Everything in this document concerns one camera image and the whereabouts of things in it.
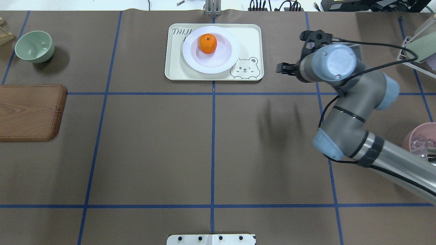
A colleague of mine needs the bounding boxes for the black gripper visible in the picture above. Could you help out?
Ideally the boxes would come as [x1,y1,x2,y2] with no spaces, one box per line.
[276,61,304,81]

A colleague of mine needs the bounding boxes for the wooden tray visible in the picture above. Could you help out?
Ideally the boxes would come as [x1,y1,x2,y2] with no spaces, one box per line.
[0,85,67,142]

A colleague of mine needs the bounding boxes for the light green bowl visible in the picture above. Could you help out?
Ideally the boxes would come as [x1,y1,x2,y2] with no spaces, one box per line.
[14,31,55,64]

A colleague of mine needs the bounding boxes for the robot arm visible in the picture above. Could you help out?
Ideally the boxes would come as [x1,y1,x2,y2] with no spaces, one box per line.
[277,41,436,204]

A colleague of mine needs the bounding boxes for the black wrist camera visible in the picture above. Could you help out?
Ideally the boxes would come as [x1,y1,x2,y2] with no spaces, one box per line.
[299,30,333,60]

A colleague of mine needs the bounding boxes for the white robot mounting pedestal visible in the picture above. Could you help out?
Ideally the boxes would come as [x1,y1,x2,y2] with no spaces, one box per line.
[166,234,256,245]

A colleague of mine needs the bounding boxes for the white round plate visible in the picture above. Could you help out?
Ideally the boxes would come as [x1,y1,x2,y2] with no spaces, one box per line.
[182,26,241,74]

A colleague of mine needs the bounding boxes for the white cup rack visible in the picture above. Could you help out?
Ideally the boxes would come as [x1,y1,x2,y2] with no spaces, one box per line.
[397,13,436,79]

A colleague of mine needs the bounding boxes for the cream bear print tray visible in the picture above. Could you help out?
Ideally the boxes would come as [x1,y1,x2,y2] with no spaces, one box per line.
[165,23,264,82]

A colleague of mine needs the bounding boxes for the aluminium frame post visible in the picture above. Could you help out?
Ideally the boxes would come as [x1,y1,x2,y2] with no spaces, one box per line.
[203,0,222,17]

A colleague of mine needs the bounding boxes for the green pastel cup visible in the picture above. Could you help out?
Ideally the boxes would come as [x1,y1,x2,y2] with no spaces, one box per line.
[405,32,436,62]

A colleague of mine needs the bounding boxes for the folded grey cloth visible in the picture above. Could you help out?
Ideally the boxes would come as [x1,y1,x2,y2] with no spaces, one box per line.
[322,44,342,62]

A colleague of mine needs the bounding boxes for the pink bowl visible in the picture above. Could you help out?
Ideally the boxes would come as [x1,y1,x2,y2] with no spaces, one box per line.
[402,122,436,165]

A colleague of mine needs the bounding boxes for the orange mandarin fruit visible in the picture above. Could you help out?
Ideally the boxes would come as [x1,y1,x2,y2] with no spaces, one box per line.
[198,33,218,54]

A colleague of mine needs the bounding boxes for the wooden mug rack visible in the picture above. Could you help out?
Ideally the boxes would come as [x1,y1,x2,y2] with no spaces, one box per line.
[0,18,15,46]

